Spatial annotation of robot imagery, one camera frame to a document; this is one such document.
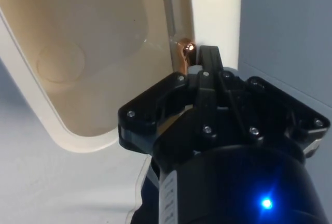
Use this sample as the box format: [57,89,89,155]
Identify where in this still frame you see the cream box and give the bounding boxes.
[0,0,177,154]

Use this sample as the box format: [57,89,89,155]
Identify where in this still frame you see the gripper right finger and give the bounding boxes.
[198,44,328,158]

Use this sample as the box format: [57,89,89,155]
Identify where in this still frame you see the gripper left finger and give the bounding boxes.
[118,65,217,155]

